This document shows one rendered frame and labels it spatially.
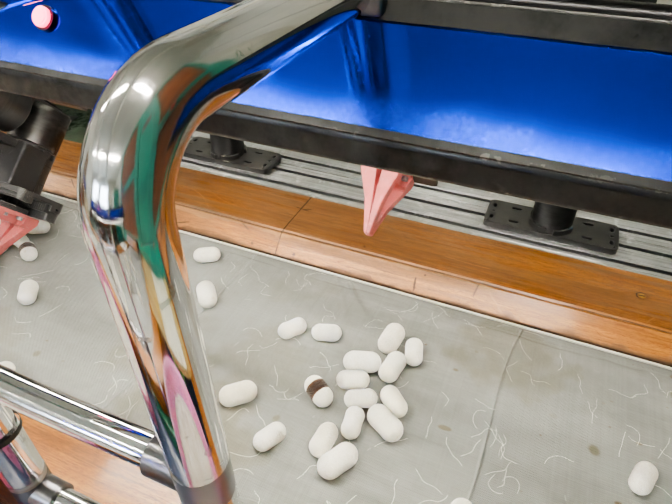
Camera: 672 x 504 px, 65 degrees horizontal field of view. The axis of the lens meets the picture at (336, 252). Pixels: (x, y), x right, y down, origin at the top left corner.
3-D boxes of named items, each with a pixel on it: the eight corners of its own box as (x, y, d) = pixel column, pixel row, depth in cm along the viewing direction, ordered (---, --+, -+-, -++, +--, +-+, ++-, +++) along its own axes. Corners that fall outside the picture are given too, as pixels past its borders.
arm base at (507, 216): (635, 211, 74) (634, 187, 79) (490, 182, 80) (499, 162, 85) (616, 256, 79) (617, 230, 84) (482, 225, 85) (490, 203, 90)
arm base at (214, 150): (261, 135, 93) (280, 120, 98) (168, 116, 99) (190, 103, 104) (265, 175, 97) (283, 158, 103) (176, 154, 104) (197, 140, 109)
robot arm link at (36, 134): (16, 143, 59) (40, 88, 60) (-18, 135, 61) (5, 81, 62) (63, 167, 66) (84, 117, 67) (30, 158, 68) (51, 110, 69)
